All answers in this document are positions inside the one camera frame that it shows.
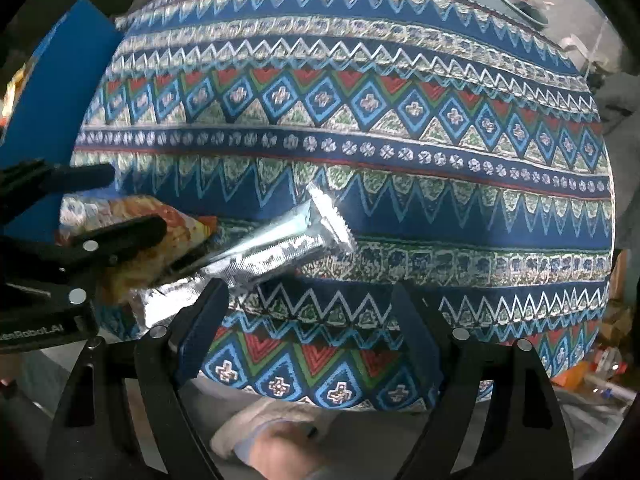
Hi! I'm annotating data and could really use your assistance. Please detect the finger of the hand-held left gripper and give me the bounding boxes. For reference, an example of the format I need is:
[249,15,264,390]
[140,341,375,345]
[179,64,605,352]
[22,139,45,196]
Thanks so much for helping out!
[0,215,169,312]
[0,158,117,226]

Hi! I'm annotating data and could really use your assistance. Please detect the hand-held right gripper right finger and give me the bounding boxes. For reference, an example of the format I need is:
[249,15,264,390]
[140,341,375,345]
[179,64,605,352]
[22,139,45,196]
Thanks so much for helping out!
[392,280,573,480]

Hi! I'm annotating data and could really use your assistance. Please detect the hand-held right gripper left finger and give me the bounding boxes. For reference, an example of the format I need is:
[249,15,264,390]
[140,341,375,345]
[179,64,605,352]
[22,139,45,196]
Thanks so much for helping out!
[42,279,231,480]

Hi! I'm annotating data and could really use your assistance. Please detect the blue box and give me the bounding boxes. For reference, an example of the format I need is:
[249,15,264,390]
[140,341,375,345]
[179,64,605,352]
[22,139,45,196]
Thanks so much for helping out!
[0,0,126,211]

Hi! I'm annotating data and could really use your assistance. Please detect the beige orange snack bag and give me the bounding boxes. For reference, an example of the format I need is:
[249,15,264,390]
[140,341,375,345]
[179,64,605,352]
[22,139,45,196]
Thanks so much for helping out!
[57,195,221,306]

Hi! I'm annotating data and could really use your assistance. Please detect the silver snack packet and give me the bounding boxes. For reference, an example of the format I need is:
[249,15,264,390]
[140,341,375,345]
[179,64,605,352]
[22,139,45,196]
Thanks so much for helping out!
[132,182,358,328]

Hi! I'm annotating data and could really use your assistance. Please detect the person's leg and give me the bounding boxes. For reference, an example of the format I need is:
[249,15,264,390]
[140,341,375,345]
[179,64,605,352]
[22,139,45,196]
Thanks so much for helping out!
[247,422,346,480]

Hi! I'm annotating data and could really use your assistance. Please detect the blue patterned tablecloth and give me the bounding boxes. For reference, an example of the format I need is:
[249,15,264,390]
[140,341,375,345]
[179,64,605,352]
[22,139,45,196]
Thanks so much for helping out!
[60,0,617,413]

